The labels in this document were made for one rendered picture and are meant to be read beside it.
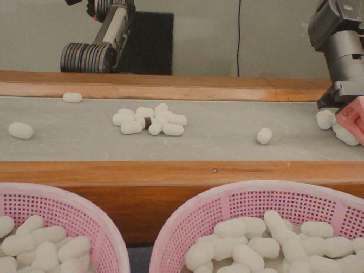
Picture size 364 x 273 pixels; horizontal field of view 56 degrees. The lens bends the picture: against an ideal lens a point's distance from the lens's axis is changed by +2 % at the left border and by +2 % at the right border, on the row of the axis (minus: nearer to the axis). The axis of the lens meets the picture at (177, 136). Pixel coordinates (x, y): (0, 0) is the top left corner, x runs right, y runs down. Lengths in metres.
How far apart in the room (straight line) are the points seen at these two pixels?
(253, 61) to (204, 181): 2.38
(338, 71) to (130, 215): 0.40
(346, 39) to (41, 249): 0.54
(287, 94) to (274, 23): 1.95
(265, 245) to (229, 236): 0.04
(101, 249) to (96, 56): 0.69
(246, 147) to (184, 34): 2.13
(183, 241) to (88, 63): 0.69
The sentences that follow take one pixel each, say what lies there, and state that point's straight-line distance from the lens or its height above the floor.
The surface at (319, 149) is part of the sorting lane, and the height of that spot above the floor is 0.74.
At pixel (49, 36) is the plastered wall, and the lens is 2.76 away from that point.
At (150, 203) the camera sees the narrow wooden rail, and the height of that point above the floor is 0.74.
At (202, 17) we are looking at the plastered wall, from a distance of 2.62.
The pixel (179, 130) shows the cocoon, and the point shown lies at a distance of 0.54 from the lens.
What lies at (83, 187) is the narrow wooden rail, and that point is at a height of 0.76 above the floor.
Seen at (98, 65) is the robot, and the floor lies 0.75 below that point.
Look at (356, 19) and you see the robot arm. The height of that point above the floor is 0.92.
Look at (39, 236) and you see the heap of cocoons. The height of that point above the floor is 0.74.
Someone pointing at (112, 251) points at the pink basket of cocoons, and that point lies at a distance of 0.31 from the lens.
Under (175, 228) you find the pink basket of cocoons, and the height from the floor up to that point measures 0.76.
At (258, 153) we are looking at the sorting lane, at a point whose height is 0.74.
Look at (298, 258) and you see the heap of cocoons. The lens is 0.35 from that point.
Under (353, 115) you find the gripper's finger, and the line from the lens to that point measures 0.60.
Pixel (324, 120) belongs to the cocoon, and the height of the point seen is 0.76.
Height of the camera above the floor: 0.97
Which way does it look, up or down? 25 degrees down
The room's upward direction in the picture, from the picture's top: 3 degrees clockwise
